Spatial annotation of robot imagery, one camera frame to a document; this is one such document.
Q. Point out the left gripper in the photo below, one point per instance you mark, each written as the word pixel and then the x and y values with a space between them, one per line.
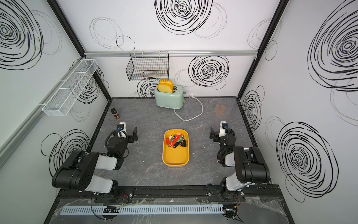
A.
pixel 129 137

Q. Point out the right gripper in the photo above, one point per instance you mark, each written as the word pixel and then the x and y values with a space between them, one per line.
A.
pixel 213 133

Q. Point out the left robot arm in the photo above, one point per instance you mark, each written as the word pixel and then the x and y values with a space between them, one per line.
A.
pixel 77 172

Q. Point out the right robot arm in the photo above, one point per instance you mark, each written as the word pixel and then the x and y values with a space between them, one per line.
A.
pixel 249 164

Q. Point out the black tag key in box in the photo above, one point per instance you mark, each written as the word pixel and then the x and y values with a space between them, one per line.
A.
pixel 183 143

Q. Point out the yellow plastic storage box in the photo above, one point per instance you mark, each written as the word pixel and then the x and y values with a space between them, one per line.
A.
pixel 179 156

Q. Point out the small brown spice bottle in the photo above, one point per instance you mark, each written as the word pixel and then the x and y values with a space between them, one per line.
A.
pixel 115 114

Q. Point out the red tag white label key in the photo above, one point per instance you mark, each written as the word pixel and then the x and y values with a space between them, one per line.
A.
pixel 171 140

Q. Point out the mint green toaster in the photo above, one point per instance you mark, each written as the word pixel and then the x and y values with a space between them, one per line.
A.
pixel 170 100

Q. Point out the yellow toast slice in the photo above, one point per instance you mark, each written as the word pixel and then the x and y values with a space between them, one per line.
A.
pixel 165 86

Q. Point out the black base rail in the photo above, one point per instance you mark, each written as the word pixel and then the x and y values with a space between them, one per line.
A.
pixel 211 193

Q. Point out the black wire wall basket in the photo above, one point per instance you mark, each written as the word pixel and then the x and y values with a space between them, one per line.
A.
pixel 148 64

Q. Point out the white mesh wall shelf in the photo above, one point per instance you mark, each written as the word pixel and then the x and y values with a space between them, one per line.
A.
pixel 79 86

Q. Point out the grey slotted cable duct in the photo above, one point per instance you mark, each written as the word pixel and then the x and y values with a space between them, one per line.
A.
pixel 102 210

